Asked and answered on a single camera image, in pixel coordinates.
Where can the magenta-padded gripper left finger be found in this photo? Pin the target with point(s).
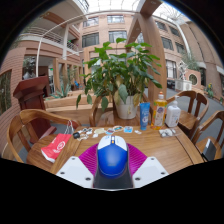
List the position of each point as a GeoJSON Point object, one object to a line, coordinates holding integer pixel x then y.
{"type": "Point", "coordinates": [73, 171]}

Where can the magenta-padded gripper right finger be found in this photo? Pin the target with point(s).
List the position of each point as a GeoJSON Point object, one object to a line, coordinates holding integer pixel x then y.
{"type": "Point", "coordinates": [151, 171]}

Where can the blue and white computer mouse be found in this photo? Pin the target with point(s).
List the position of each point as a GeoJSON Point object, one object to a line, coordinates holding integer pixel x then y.
{"type": "Point", "coordinates": [112, 160]}

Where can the small black key fob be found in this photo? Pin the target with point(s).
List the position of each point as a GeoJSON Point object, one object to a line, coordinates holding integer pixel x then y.
{"type": "Point", "coordinates": [76, 135]}

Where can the white crumpled packet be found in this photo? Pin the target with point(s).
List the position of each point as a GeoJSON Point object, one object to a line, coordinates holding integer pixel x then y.
{"type": "Point", "coordinates": [166, 132]}

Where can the wooden armchair with black notebook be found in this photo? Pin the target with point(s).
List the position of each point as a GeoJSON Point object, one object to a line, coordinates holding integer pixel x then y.
{"type": "Point", "coordinates": [200, 146]}

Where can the blue squeeze tube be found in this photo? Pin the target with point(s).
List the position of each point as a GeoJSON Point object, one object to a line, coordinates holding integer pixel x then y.
{"type": "Point", "coordinates": [144, 116]}

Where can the yellow dish soap bottle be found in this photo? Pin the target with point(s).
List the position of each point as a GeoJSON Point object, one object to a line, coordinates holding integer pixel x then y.
{"type": "Point", "coordinates": [159, 115]}

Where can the white pump bottle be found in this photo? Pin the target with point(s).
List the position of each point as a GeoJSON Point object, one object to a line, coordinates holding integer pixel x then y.
{"type": "Point", "coordinates": [173, 116]}

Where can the long wooden planter box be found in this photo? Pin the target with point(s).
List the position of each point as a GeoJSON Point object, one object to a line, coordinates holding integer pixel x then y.
{"type": "Point", "coordinates": [66, 111]}

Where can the black notebook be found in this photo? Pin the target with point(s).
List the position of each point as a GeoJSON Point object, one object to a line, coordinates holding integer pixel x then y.
{"type": "Point", "coordinates": [209, 150]}

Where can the wooden armchair with red bag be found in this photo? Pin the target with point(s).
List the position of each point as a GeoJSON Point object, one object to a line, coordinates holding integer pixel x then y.
{"type": "Point", "coordinates": [15, 133]}

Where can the green agave plant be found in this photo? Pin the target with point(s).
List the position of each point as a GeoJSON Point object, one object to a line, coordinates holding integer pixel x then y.
{"type": "Point", "coordinates": [63, 91]}

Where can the dark red wooden lectern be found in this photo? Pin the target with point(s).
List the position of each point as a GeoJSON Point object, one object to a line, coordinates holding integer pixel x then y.
{"type": "Point", "coordinates": [31, 93]}

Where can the green plant in white pot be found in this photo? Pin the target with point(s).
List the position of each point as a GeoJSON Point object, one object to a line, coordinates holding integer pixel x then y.
{"type": "Point", "coordinates": [123, 70]}

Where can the white stone statue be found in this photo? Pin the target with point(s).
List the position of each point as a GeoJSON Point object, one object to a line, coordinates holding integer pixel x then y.
{"type": "Point", "coordinates": [182, 70]}

